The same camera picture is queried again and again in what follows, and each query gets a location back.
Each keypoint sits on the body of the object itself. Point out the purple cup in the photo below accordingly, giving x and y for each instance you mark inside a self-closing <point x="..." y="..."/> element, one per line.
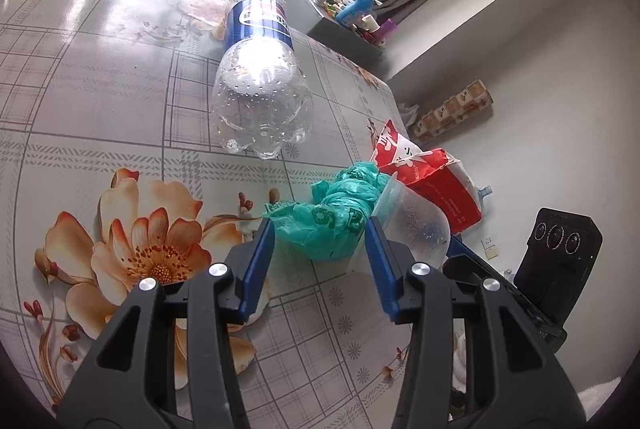
<point x="390" y="29"/>

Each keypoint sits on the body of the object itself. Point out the clear plastic dome cup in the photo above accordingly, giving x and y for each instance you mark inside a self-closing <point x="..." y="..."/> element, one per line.
<point x="415" y="229"/>

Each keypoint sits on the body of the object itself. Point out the green plastic bag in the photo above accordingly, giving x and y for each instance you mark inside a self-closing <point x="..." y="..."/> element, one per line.
<point x="330" y="219"/>

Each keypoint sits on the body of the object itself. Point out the plastic bottle with blue label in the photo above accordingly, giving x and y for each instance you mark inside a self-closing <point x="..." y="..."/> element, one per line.
<point x="260" y="74"/>

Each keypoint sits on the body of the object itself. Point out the red and white paper bag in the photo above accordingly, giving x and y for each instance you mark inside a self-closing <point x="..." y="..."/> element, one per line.
<point x="440" y="189"/>

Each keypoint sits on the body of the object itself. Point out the large water jug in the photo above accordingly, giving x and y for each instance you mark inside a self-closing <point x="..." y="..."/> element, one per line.
<point x="482" y="198"/>

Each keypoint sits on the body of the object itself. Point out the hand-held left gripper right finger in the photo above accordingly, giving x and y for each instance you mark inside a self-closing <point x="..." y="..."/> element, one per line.
<point x="382" y="269"/>

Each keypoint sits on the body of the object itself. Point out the patterned cardboard tray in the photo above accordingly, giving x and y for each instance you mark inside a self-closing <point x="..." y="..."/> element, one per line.
<point x="452" y="109"/>

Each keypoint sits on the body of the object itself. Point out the gray cabinet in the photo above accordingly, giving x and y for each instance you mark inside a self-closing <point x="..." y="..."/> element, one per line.
<point x="340" y="34"/>

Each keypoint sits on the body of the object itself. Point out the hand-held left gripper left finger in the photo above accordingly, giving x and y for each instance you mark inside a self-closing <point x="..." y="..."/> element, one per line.
<point x="257" y="264"/>

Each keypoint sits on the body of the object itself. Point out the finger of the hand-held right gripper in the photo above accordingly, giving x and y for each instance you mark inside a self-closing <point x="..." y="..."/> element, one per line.
<point x="520" y="299"/>

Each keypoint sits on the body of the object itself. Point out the wall socket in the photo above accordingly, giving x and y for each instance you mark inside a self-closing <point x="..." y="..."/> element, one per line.
<point x="491" y="248"/>

